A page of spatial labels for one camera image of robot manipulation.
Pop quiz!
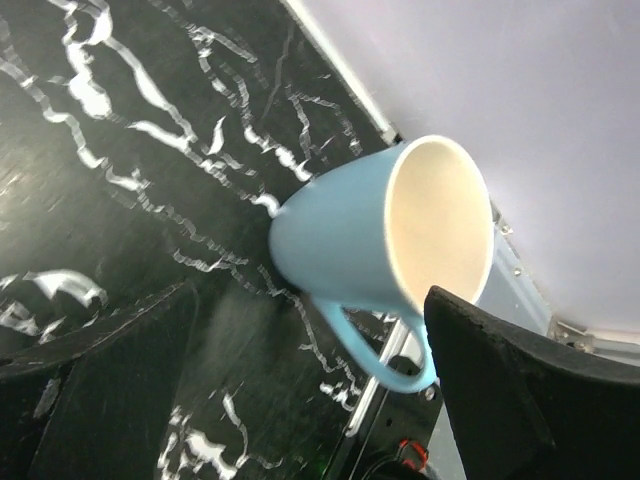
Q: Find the blue ceramic cup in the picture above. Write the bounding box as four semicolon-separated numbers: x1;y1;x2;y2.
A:
268;135;494;393

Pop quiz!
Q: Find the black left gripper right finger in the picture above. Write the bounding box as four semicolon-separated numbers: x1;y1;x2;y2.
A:
424;286;639;479

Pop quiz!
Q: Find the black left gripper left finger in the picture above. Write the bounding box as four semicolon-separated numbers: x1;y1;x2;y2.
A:
1;282;199;479

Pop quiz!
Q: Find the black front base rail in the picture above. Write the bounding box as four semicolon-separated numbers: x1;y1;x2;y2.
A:
322;383;443;479

